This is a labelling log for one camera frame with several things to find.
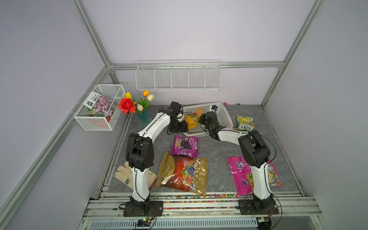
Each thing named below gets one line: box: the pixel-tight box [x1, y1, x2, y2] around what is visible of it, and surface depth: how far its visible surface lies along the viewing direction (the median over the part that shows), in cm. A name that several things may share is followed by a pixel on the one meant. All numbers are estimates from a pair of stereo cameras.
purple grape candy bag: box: [170, 135, 199, 158], surface depth 93 cm
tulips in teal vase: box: [125, 89, 155, 129], surface depth 90 cm
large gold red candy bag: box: [155, 151, 209, 196], surface depth 84 cm
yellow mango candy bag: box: [184, 107, 205, 130], surface depth 101 cm
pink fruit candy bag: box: [227, 156, 255, 196], surface depth 84 cm
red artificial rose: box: [118, 97, 136, 115], surface depth 72 cm
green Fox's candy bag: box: [236, 115, 255, 132], surface depth 109 cm
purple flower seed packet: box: [82, 91, 118, 118], surface depth 75 cm
